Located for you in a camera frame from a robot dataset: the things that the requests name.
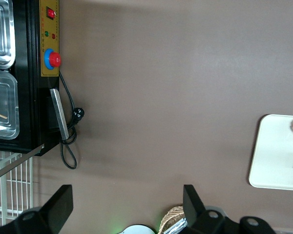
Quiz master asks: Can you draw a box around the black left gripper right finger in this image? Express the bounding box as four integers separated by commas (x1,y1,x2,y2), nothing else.
183,184,235,234

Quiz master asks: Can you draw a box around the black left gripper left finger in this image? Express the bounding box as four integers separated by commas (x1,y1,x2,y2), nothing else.
0,184,74,234

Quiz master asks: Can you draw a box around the cream plastic serving tray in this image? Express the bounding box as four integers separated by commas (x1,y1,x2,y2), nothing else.
248,114,293,192

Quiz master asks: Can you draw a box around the rectangular steel tray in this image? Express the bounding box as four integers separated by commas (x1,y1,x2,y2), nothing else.
0,69,21,140
0,0,16,69

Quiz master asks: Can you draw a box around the wicker basket with foil containers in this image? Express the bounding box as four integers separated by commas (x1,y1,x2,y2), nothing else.
160,204,187,234

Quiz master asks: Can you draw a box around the long silver metal lever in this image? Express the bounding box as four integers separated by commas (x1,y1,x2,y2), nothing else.
0,143,45,184

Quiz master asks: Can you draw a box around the black heating appliance yellow panel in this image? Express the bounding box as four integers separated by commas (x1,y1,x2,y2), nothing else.
0,0,62,156

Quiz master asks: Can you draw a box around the brown tablecloth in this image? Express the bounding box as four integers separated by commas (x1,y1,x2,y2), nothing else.
31,0,293,234

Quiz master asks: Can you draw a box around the red emergency stop button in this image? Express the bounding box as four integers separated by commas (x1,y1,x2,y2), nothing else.
43,48,62,70

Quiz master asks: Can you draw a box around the white wire rack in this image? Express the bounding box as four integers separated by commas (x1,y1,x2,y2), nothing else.
0,150,34,227

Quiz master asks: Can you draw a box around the silver appliance handle bar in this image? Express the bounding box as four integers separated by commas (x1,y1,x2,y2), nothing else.
49,88,70,141

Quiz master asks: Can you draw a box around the black power cable with plug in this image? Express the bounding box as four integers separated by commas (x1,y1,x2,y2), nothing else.
58,72,85,170

